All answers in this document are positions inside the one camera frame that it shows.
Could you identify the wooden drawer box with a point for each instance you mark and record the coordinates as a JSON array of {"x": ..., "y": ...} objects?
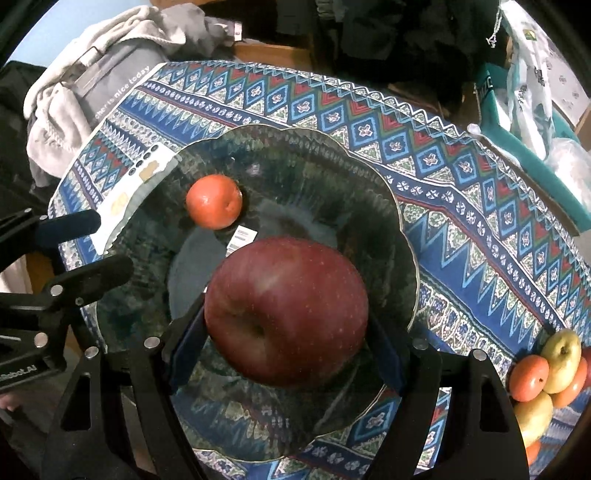
[{"x": 272, "y": 53}]

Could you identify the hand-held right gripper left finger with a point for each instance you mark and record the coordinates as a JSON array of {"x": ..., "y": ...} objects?
[{"x": 184, "y": 353}]

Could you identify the white printed plastic bag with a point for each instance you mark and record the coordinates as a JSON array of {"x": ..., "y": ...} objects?
[{"x": 535, "y": 69}]

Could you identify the blue patterned tablecloth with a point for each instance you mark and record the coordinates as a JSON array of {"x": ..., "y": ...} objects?
[{"x": 438, "y": 207}]

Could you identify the orange tangerine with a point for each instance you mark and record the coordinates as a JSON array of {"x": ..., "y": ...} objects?
[
  {"x": 572, "y": 392},
  {"x": 528, "y": 378},
  {"x": 213, "y": 202},
  {"x": 532, "y": 452}
]

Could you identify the black bag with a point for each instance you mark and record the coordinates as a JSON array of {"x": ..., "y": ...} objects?
[{"x": 18, "y": 129}]

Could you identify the dark glass plate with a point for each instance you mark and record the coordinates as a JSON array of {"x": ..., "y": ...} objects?
[{"x": 314, "y": 184}]

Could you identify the gray fabric bag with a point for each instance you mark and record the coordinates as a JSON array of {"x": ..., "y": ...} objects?
[{"x": 115, "y": 78}]

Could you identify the yellow-green apple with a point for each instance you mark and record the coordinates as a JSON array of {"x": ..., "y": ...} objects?
[{"x": 562, "y": 355}]

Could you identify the yellow apple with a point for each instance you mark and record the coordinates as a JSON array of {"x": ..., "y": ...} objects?
[{"x": 531, "y": 417}]

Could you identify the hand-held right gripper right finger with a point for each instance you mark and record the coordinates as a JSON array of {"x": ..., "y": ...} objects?
[{"x": 387, "y": 357}]

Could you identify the gray sweater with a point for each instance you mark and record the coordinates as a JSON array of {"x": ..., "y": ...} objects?
[{"x": 194, "y": 27}]

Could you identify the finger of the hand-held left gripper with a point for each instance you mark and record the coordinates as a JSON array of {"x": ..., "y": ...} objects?
[
  {"x": 69, "y": 226},
  {"x": 101, "y": 272}
]

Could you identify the clear plastic bag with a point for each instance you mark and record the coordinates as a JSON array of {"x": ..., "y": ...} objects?
[{"x": 572, "y": 161}]

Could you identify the red apple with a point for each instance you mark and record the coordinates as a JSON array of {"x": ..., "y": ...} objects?
[{"x": 286, "y": 314}]

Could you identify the white dotted paper card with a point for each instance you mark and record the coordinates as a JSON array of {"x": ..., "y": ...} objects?
[{"x": 138, "y": 184}]

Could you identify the teal plastic bin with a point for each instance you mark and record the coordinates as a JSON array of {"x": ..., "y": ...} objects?
[{"x": 496, "y": 106}]

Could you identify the white grey clothes pile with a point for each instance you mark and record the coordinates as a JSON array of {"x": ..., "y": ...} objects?
[{"x": 51, "y": 124}]

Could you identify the red fruit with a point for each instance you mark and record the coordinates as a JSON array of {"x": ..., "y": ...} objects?
[{"x": 587, "y": 360}]

